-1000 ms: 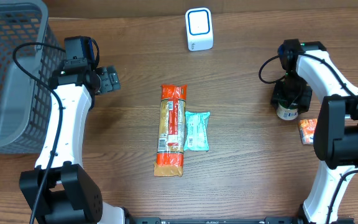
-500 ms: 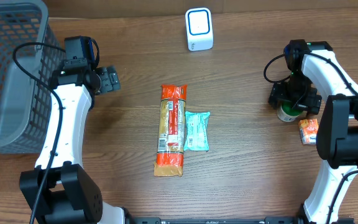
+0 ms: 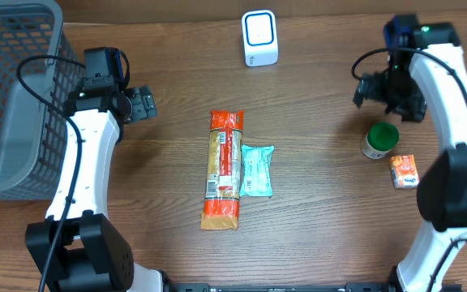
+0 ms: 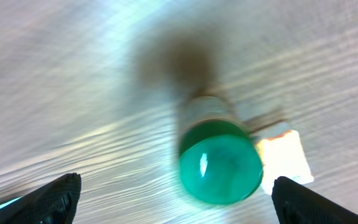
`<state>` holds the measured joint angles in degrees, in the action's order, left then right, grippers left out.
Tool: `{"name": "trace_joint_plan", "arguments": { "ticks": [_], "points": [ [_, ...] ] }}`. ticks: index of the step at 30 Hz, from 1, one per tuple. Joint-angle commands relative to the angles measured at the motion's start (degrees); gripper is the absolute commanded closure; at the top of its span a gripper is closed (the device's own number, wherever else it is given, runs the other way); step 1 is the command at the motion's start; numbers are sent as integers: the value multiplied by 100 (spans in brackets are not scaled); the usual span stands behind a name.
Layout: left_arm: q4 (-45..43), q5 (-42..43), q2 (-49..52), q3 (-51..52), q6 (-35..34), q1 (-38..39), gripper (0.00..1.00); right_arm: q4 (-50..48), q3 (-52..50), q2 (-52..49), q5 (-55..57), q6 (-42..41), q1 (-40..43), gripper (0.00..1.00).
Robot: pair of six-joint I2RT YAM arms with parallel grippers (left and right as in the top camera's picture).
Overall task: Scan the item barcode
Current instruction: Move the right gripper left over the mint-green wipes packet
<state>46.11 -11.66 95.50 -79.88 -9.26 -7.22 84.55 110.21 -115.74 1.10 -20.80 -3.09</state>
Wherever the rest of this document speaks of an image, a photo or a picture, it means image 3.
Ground teal tissue packet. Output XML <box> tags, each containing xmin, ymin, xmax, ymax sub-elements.
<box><xmin>240</xmin><ymin>144</ymin><xmax>274</xmax><ymax>197</ymax></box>

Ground green lidded jar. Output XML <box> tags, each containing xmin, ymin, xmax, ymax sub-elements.
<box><xmin>360</xmin><ymin>122</ymin><xmax>400</xmax><ymax>159</ymax></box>

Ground grey plastic mesh basket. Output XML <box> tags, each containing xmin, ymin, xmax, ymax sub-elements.
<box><xmin>0</xmin><ymin>1</ymin><xmax>84</xmax><ymax>200</ymax></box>

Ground white barcode scanner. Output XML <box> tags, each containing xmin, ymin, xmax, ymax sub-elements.
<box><xmin>241</xmin><ymin>10</ymin><xmax>279</xmax><ymax>67</ymax></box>

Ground small orange snack packet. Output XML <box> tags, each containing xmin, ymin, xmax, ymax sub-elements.
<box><xmin>389</xmin><ymin>155</ymin><xmax>419</xmax><ymax>188</ymax></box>

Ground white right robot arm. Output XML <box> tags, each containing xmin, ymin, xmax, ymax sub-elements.
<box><xmin>353</xmin><ymin>15</ymin><xmax>467</xmax><ymax>291</ymax></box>

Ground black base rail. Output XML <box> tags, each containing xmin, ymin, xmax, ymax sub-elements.
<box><xmin>164</xmin><ymin>282</ymin><xmax>401</xmax><ymax>292</ymax></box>

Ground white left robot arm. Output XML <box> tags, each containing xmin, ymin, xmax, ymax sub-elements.
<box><xmin>25</xmin><ymin>109</ymin><xmax>172</xmax><ymax>292</ymax></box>

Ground long orange noodle package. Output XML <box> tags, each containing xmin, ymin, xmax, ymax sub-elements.
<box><xmin>200</xmin><ymin>110</ymin><xmax>244</xmax><ymax>230</ymax></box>

